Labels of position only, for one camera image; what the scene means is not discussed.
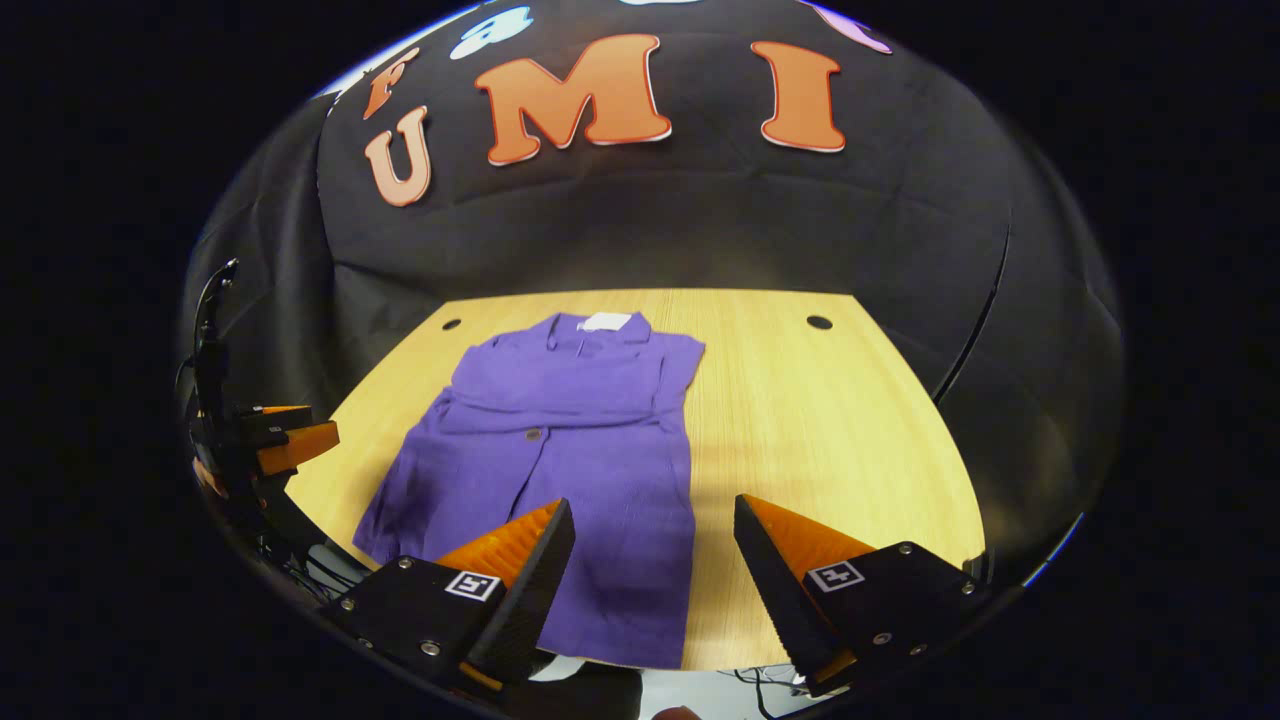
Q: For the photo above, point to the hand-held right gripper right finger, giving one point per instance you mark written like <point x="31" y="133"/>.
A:
<point x="775" y="590"/>

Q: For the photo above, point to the black backdrop cloth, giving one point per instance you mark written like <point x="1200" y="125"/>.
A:
<point x="650" y="220"/>

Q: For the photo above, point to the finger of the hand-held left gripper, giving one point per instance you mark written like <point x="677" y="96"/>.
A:
<point x="300" y="445"/>
<point x="268" y="422"/>

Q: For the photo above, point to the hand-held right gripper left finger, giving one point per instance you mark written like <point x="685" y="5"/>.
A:
<point x="535" y="595"/>

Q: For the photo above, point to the purple button shirt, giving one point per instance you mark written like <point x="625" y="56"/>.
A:
<point x="560" y="470"/>

